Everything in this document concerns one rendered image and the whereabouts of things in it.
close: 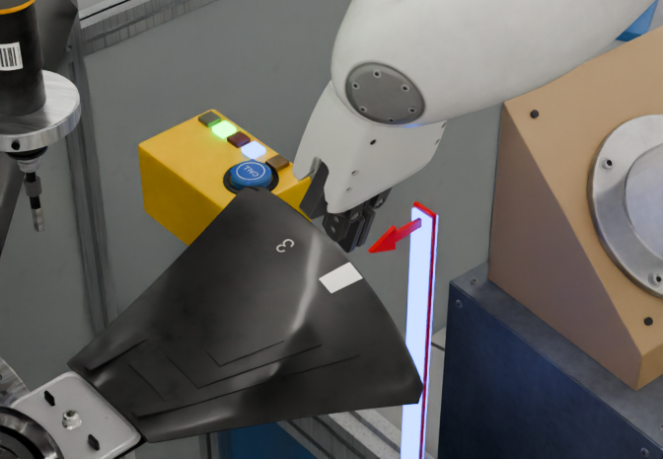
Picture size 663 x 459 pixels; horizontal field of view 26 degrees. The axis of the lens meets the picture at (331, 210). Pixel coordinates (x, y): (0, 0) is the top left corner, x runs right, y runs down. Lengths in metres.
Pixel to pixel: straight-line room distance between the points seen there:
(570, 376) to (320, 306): 0.40
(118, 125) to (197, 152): 0.48
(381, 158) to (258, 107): 1.14
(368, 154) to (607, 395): 0.55
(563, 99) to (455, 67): 0.67
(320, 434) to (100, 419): 0.50
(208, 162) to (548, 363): 0.39
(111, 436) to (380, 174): 0.26
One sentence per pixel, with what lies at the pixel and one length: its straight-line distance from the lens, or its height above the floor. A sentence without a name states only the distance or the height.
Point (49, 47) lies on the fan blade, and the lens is 1.02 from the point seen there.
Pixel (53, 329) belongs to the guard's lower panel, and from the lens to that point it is 2.04.
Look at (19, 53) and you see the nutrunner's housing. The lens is 0.83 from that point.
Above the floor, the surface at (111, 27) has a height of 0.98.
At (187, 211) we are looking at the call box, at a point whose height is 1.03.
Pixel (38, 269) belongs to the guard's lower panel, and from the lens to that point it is 1.97.
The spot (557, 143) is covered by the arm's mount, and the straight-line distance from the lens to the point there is 1.40.
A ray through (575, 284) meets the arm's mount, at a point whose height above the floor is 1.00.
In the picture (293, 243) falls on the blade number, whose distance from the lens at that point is 1.14.
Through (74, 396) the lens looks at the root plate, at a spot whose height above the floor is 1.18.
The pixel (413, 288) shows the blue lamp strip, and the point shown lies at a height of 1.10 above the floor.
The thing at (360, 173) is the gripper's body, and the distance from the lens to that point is 0.95.
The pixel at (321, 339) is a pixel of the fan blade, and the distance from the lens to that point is 1.09.
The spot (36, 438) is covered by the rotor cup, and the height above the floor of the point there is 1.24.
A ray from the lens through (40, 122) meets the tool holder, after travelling 0.84.
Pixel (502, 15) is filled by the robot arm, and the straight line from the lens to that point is 0.75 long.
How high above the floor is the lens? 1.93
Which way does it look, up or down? 39 degrees down
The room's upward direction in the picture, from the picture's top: straight up
